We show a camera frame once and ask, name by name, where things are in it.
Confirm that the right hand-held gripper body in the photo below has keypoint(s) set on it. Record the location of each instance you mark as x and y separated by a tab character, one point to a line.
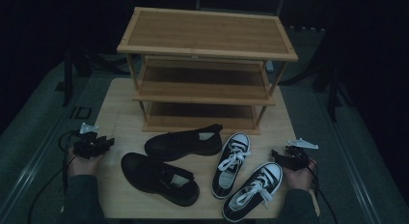
295	158

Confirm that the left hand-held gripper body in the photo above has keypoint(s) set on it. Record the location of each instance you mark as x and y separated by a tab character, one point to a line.
86	146

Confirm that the black and white sneaker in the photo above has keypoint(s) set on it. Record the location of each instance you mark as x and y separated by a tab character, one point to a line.
254	191
233	159

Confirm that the black shoe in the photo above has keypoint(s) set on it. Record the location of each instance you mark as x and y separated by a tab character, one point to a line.
148	172
175	145

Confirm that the wooden three-tier shoe rack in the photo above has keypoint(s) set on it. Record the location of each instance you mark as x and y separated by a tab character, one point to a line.
205	32

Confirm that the black metal stand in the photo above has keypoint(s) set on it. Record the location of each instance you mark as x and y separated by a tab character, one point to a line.
67	79
332	92

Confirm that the white furniture foot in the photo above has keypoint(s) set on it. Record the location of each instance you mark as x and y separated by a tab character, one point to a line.
269	67

